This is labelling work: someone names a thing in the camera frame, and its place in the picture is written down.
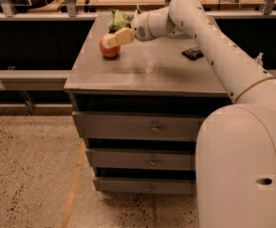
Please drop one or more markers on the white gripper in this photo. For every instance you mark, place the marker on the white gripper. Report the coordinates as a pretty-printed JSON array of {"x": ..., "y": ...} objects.
[{"x": 139, "y": 28}]

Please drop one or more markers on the red apple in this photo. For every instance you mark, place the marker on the red apple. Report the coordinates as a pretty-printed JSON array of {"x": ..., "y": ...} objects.
[{"x": 109, "y": 50}]

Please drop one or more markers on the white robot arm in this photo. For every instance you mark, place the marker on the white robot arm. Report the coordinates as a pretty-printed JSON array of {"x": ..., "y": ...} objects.
[{"x": 235, "y": 158}]

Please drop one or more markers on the black rxbar chocolate bar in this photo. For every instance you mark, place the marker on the black rxbar chocolate bar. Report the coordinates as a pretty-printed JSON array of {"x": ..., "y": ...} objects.
[{"x": 193, "y": 53}]

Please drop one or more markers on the green chip bag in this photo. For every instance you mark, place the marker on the green chip bag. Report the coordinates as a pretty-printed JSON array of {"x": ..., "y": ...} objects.
[{"x": 121, "y": 19}]

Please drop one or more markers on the grey drawer cabinet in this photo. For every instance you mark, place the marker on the grey drawer cabinet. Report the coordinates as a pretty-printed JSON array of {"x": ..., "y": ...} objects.
[{"x": 147, "y": 78}]

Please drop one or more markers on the top grey drawer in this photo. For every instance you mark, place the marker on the top grey drawer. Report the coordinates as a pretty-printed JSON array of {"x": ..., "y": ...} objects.
[{"x": 95, "y": 125}]

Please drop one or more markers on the grey drawer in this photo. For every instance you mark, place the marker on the grey drawer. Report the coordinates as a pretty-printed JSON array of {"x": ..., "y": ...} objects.
[
  {"x": 95, "y": 125},
  {"x": 141, "y": 159},
  {"x": 152, "y": 186}
]

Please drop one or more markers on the middle grey drawer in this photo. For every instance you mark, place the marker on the middle grey drawer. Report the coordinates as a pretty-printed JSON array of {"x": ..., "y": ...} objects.
[{"x": 141, "y": 159}]

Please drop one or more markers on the bottom grey drawer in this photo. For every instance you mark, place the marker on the bottom grey drawer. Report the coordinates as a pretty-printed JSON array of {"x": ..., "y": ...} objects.
[{"x": 152, "y": 186}]

